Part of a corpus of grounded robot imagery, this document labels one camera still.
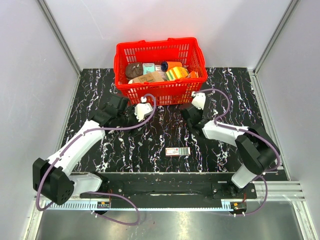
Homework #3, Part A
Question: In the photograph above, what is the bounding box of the cardboard box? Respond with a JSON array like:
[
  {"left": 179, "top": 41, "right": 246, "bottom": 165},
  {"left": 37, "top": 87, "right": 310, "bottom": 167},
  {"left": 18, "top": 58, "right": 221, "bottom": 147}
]
[{"left": 128, "top": 71, "right": 166, "bottom": 84}]

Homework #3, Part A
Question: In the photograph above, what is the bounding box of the red plastic basket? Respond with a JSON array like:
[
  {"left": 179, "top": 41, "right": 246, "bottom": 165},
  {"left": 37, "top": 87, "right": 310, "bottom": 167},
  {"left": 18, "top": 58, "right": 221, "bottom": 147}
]
[{"left": 114, "top": 37, "right": 208, "bottom": 106}]

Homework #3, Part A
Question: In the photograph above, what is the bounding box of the orange cylinder can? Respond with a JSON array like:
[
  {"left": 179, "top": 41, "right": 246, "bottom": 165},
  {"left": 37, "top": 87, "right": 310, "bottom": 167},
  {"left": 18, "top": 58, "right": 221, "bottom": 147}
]
[{"left": 160, "top": 61, "right": 183, "bottom": 72}]

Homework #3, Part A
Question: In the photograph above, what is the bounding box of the orange packet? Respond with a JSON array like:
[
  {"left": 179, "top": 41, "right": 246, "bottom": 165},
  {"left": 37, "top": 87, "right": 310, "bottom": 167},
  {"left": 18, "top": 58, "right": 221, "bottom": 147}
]
[{"left": 185, "top": 71, "right": 199, "bottom": 79}]

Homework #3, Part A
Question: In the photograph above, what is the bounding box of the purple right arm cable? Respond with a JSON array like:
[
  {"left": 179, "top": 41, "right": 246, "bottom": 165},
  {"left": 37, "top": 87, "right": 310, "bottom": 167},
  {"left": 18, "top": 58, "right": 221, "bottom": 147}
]
[{"left": 196, "top": 88, "right": 281, "bottom": 217}]

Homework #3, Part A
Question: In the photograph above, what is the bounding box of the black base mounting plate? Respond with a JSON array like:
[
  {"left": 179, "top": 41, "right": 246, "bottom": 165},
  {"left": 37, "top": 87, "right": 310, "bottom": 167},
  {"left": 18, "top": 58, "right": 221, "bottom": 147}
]
[{"left": 79, "top": 182, "right": 257, "bottom": 200}]

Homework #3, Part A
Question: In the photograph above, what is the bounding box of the teal small box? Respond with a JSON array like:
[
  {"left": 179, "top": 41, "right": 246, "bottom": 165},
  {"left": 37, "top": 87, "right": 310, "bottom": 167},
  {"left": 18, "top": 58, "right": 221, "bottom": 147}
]
[{"left": 142, "top": 63, "right": 156, "bottom": 75}]

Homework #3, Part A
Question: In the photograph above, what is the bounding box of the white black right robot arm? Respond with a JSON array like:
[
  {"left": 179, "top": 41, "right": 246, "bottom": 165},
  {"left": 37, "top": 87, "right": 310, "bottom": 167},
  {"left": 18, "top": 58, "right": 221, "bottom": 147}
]
[{"left": 180, "top": 103, "right": 280, "bottom": 198}]

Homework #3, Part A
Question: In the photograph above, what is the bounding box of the staple box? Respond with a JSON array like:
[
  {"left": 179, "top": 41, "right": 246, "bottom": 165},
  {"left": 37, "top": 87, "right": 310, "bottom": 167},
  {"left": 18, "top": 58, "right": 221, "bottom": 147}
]
[{"left": 165, "top": 147, "right": 191, "bottom": 157}]

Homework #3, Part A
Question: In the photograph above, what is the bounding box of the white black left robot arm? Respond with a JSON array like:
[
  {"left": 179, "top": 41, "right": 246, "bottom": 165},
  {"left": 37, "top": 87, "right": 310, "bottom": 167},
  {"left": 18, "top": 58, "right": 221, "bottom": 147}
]
[{"left": 32, "top": 95, "right": 145, "bottom": 205}]

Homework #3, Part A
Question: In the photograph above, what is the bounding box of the brown round item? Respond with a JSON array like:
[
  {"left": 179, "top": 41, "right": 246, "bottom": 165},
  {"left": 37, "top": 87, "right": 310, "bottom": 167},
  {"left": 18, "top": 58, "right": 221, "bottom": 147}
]
[{"left": 125, "top": 62, "right": 144, "bottom": 80}]

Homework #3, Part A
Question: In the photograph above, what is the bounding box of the yellow green striped box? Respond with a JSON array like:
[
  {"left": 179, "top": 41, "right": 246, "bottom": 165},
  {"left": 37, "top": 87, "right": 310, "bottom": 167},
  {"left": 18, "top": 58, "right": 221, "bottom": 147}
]
[{"left": 165, "top": 66, "right": 189, "bottom": 81}]

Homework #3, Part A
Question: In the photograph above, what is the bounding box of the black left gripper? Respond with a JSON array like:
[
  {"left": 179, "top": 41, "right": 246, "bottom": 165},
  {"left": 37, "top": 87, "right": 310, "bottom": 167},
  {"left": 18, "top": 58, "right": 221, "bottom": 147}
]
[{"left": 117, "top": 104, "right": 148, "bottom": 137}]

